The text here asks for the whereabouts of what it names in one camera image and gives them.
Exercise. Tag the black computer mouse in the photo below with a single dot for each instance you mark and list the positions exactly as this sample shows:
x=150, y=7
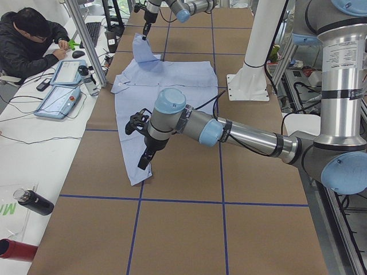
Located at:
x=77, y=54

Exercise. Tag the black smartphone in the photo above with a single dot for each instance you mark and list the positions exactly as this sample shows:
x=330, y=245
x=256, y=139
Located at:
x=43, y=85

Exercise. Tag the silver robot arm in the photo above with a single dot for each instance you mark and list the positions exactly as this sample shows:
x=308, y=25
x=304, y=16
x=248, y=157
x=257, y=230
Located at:
x=182, y=10
x=337, y=156

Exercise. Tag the near blue teach pendant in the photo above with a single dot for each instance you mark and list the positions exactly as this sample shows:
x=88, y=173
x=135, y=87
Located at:
x=59, y=101

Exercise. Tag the blue teach pendant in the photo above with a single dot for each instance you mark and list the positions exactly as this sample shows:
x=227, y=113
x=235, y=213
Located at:
x=67, y=72
x=59, y=101

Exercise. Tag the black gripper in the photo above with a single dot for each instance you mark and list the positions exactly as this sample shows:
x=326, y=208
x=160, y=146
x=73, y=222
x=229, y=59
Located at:
x=153, y=145
x=148, y=18

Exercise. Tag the black keyboard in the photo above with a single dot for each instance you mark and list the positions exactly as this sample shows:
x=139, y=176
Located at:
x=94, y=31

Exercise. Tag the person in black jacket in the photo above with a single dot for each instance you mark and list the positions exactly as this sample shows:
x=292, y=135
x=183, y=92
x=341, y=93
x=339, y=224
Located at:
x=30, y=44

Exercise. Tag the green toy object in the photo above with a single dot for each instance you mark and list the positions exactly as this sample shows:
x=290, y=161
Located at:
x=72, y=45

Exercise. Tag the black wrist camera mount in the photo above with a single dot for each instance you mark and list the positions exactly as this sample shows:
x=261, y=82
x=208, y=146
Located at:
x=136, y=121

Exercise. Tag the light blue striped shirt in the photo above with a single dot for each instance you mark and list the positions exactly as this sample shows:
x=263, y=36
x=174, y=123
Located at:
x=147, y=83

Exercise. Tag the aluminium frame post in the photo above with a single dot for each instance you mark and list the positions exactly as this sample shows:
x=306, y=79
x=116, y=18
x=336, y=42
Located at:
x=81, y=28

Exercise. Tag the black thermos bottle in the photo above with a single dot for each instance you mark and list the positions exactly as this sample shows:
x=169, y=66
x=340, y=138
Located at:
x=33, y=201

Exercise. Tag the far blue teach pendant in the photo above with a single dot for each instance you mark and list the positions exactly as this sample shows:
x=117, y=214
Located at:
x=67, y=72

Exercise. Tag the red bottle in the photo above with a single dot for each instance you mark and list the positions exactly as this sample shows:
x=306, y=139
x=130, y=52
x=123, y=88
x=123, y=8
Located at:
x=13, y=250

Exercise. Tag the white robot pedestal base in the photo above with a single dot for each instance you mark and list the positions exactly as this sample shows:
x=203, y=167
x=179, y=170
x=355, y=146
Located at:
x=249, y=83

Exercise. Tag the clear water bottle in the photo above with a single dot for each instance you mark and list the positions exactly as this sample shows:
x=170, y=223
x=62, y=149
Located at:
x=88, y=80

